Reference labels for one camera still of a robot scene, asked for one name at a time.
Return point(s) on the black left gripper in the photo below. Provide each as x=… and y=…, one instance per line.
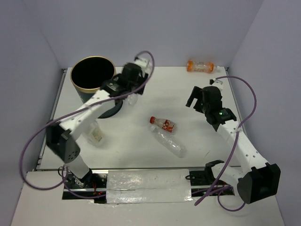
x=144, y=79

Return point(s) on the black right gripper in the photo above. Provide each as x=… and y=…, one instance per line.
x=197, y=92

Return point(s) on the crushed clear blue-label bottle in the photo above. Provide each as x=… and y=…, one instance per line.
x=131, y=99

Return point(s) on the red cap red-label bottle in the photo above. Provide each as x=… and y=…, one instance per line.
x=165, y=124

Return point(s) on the long clear plastic bottle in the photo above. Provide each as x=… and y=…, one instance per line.
x=169, y=141

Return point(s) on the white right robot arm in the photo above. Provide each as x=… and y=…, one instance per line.
x=257, y=179

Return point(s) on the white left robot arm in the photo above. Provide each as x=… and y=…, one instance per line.
x=62, y=135

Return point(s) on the black bin with gold rim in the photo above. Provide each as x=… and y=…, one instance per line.
x=88, y=75

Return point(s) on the orange label plastic bottle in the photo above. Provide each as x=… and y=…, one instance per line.
x=202, y=67

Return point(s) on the square clear white-cap bottle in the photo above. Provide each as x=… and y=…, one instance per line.
x=93, y=134

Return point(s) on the silver foil tape sheet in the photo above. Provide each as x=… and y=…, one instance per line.
x=148, y=186

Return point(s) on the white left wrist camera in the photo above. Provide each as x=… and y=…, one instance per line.
x=144, y=63

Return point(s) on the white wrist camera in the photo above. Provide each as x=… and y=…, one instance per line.
x=216, y=83
x=144, y=63

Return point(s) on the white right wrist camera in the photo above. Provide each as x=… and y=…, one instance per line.
x=216, y=83

